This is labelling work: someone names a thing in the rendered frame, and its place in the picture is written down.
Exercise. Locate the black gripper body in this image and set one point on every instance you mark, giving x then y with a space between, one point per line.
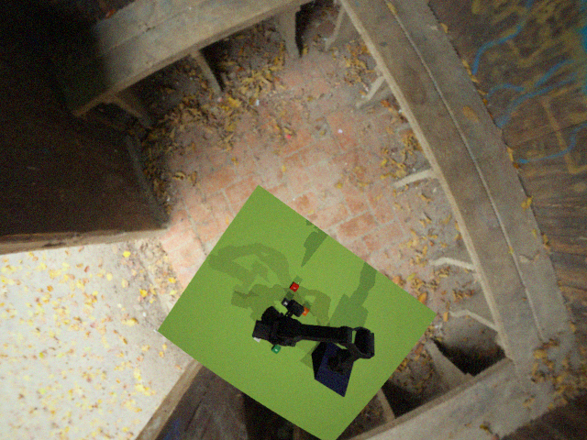
295 308

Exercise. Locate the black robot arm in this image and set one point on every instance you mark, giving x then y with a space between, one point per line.
286 331

